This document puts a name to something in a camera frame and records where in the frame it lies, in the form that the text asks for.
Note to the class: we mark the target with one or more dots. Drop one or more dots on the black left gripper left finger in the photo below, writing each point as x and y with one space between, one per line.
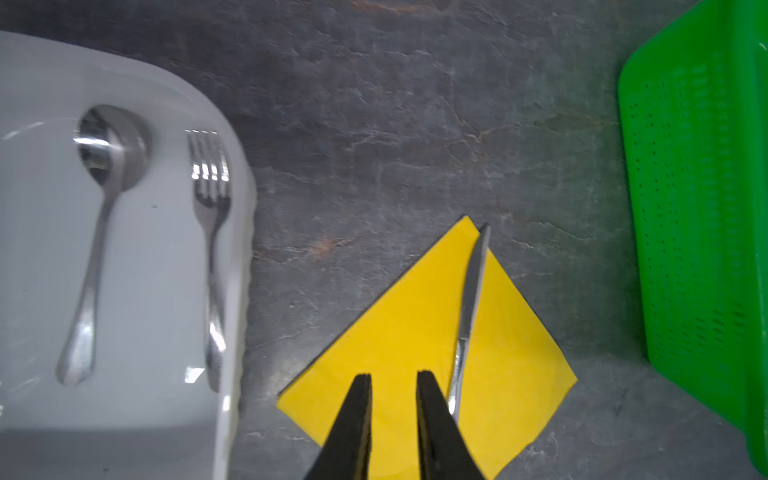
347 449

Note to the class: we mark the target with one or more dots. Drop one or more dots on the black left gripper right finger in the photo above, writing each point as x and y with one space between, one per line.
442 451

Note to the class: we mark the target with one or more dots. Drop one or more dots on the silver knife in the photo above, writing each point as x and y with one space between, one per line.
471 294

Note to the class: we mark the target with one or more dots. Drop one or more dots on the yellow paper napkin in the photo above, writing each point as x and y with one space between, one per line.
515 379

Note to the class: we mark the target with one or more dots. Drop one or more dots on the silver fork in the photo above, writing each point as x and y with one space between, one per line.
212 199

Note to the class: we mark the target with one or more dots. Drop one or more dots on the silver spoon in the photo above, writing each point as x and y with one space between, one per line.
113 147

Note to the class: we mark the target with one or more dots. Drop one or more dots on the white plastic cutlery tray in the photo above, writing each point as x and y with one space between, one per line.
147 411

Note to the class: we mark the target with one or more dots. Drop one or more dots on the green plastic perforated basket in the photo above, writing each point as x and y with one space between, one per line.
693 107

